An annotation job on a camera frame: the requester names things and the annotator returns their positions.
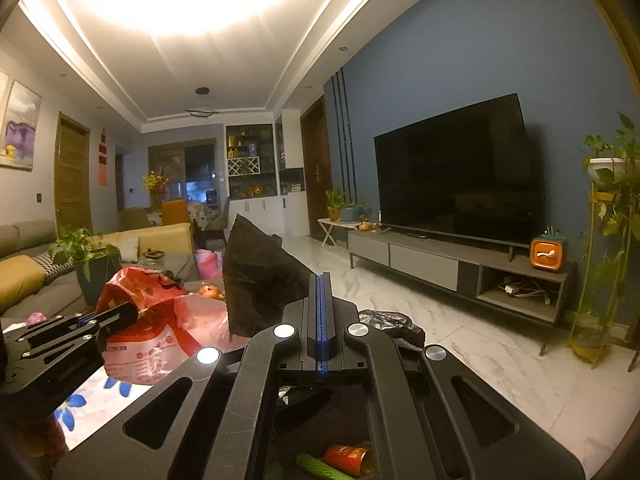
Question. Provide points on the grey dining chair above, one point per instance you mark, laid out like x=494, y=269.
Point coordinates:
x=217, y=217

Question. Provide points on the orange toy figure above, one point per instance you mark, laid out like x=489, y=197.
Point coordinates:
x=210, y=292

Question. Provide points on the black remote control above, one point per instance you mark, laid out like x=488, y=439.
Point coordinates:
x=417, y=235

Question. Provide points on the red and white plastic bag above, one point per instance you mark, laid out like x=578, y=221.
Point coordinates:
x=145, y=345

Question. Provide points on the light wooden door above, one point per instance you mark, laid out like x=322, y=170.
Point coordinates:
x=72, y=175

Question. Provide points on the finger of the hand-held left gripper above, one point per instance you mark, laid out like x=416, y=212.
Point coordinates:
x=112, y=330
x=110, y=314

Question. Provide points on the glass jar with lid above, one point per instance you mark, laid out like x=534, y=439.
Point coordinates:
x=153, y=262

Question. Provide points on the plant in blue pot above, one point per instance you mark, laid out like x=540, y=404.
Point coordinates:
x=352, y=215

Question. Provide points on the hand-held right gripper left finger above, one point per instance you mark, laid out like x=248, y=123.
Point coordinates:
x=305, y=320

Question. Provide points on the yellow flower bouquet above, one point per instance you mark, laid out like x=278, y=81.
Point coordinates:
x=154, y=182

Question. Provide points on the leafy plant in teal pot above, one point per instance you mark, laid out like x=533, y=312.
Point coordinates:
x=97, y=280

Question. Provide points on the purple abstract painting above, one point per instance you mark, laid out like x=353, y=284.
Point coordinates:
x=20, y=130

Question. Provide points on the blue floral blanket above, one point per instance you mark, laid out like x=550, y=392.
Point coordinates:
x=100, y=395

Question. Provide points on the glass sliding door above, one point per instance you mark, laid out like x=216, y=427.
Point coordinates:
x=197, y=170

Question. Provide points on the pink gift bag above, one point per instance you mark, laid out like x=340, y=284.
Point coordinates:
x=207, y=265

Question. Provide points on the green cucumber piece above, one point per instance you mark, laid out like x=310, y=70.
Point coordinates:
x=315, y=465

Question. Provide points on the trailing plant in white pot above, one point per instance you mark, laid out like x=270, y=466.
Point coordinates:
x=605, y=165

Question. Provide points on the red wall hanging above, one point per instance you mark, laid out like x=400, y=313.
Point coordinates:
x=102, y=160

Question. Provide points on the pink plastic bag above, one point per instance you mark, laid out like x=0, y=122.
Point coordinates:
x=210, y=325

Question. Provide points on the white folding side table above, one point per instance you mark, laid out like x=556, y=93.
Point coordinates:
x=332, y=221

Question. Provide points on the grey sofa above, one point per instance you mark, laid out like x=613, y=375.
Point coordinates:
x=30, y=235

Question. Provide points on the black flat television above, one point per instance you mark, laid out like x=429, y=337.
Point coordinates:
x=450, y=175

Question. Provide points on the matte black plastic bag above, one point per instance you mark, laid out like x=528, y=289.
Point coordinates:
x=260, y=280

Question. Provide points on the yellow sofa seat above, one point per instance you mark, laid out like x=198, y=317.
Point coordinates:
x=170, y=240

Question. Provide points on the dining table with patterned cloth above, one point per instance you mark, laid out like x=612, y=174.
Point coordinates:
x=202, y=212

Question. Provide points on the white display cabinet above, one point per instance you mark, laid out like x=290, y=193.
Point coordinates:
x=255, y=210

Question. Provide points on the orange dining chair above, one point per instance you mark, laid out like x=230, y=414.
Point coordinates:
x=175, y=212

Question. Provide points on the small orange ornament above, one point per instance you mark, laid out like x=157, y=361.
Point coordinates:
x=366, y=225

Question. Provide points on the yellow cushion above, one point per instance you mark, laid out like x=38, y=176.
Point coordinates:
x=20, y=280

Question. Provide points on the glass coffee table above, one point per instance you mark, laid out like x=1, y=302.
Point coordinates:
x=185, y=270

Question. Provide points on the houndstooth cushion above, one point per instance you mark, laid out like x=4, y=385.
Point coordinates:
x=50, y=267

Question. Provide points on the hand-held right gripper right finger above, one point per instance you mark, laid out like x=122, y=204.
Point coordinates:
x=337, y=325

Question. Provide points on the dark grey plastic bin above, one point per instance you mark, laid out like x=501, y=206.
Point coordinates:
x=320, y=420

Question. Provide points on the grey television cabinet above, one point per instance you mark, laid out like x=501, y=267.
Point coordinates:
x=425, y=262

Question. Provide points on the plant in orange pot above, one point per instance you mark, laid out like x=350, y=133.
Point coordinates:
x=334, y=214

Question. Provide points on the shiny black plastic bag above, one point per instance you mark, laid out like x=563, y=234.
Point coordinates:
x=390, y=325

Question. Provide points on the dark wooden door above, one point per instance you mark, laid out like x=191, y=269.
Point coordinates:
x=317, y=175

